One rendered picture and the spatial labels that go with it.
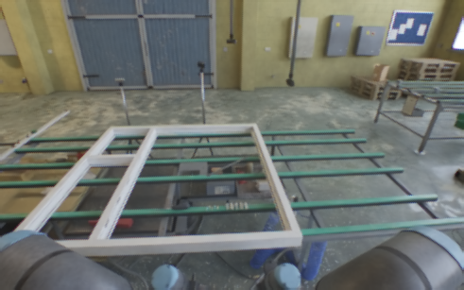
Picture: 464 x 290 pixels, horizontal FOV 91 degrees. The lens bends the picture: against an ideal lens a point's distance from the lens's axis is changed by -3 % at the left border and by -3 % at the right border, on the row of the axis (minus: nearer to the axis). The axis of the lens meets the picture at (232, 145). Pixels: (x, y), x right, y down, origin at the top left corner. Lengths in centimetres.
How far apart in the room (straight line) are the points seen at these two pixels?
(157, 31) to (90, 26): 180
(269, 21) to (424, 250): 728
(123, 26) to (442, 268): 764
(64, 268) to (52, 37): 828
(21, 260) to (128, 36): 734
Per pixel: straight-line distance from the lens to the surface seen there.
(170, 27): 741
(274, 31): 760
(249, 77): 722
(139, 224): 190
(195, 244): 126
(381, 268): 47
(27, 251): 53
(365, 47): 852
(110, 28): 781
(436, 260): 53
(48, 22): 861
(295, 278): 101
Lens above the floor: 189
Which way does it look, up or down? 28 degrees down
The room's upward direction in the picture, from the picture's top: straight up
